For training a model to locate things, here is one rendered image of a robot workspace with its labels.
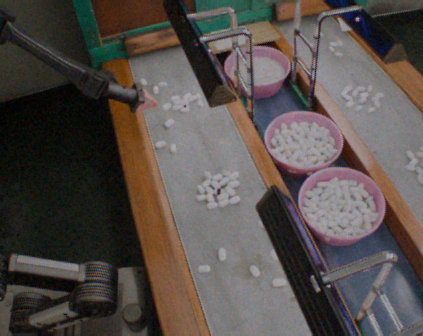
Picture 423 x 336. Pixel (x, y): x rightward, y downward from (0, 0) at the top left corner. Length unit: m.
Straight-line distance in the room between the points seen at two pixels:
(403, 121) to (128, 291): 1.15
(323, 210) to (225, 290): 0.39
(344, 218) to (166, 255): 0.54
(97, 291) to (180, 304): 0.23
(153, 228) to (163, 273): 0.15
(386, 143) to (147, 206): 0.84
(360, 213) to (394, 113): 0.49
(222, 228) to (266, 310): 0.29
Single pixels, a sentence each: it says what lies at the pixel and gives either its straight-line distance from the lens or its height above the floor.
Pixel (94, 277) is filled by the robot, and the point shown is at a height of 0.79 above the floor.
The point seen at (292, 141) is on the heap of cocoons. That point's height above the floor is 0.73.
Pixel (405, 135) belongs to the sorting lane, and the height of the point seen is 0.74.
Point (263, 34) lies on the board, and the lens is 1.98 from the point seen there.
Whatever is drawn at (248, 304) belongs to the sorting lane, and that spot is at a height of 0.74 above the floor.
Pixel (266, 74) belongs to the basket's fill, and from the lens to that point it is 1.82.
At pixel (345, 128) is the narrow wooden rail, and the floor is 0.76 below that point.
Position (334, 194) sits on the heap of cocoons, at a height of 0.73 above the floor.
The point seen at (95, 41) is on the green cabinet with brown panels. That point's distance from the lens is 1.93.
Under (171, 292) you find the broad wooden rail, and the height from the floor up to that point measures 0.76.
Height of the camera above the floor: 1.85
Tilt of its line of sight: 49 degrees down
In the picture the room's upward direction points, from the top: 7 degrees counter-clockwise
